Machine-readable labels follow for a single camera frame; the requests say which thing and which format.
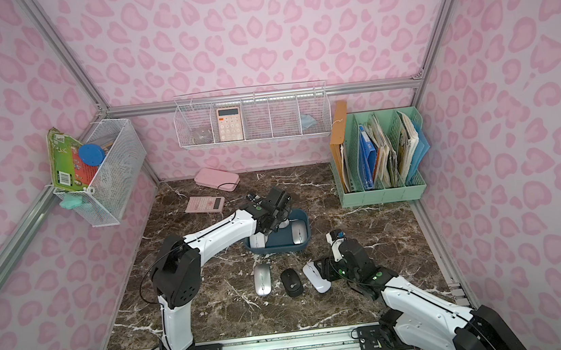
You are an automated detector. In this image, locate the brown folder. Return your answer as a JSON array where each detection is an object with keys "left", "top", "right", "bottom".
[{"left": 329, "top": 100, "right": 349, "bottom": 193}]

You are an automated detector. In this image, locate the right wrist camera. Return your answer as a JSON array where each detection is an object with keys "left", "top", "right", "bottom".
[{"left": 326, "top": 229, "right": 346, "bottom": 262}]

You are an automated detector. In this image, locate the white mouse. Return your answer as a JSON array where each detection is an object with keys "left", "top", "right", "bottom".
[
  {"left": 248, "top": 233, "right": 267, "bottom": 250},
  {"left": 302, "top": 261, "right": 332, "bottom": 294}
]

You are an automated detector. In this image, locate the light blue folder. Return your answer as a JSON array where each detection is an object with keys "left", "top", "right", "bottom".
[{"left": 405, "top": 130, "right": 430, "bottom": 185}]

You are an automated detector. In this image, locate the pink calculator in shelf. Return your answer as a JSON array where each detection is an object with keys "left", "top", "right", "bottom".
[{"left": 216, "top": 106, "right": 244, "bottom": 143}]

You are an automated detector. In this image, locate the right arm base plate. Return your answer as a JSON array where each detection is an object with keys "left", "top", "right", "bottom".
[{"left": 350, "top": 324, "right": 411, "bottom": 350}]

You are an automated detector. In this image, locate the white mesh side basket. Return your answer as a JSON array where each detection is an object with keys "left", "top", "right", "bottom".
[{"left": 54, "top": 119, "right": 147, "bottom": 227}]

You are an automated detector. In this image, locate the pink calculator on table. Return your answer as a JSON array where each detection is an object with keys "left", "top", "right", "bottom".
[{"left": 185, "top": 196, "right": 225, "bottom": 214}]

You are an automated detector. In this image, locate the silver mouse in box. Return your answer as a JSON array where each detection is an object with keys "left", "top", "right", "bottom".
[{"left": 290, "top": 219, "right": 308, "bottom": 245}]

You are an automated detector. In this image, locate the blue round lid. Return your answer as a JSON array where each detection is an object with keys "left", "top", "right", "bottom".
[{"left": 78, "top": 144, "right": 106, "bottom": 167}]

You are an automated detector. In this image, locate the mint green clip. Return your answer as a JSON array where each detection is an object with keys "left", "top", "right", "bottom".
[{"left": 60, "top": 193, "right": 85, "bottom": 210}]

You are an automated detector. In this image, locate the white wire wall shelf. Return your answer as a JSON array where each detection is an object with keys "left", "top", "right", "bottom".
[{"left": 173, "top": 81, "right": 332, "bottom": 149}]

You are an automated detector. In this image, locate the green file organizer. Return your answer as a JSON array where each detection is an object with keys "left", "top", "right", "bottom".
[{"left": 330, "top": 107, "right": 427, "bottom": 208}]

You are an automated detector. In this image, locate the white papers stack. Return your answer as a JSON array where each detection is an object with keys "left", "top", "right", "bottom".
[{"left": 397, "top": 111, "right": 420, "bottom": 186}]

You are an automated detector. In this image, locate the green packaged item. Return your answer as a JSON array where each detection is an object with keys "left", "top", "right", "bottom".
[{"left": 47, "top": 128, "right": 85, "bottom": 192}]

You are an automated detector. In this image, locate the white mouse in box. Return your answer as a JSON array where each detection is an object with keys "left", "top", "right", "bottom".
[{"left": 248, "top": 233, "right": 267, "bottom": 250}]

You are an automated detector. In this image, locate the silver computer mouse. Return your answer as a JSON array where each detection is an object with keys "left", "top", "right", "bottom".
[{"left": 253, "top": 263, "right": 273, "bottom": 297}]

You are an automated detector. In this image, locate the black computer mouse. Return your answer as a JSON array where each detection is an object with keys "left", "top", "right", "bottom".
[{"left": 280, "top": 268, "right": 305, "bottom": 298}]

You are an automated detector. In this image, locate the pink pencil case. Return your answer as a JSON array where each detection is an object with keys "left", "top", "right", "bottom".
[{"left": 194, "top": 168, "right": 240, "bottom": 192}]

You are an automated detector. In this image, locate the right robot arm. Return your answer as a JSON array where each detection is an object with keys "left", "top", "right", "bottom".
[{"left": 303, "top": 236, "right": 528, "bottom": 350}]

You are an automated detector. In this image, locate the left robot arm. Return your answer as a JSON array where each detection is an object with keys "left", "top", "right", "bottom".
[{"left": 149, "top": 188, "right": 292, "bottom": 350}]

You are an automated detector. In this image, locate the teal storage box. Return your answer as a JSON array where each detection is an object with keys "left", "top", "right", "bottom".
[{"left": 243, "top": 209, "right": 312, "bottom": 256}]

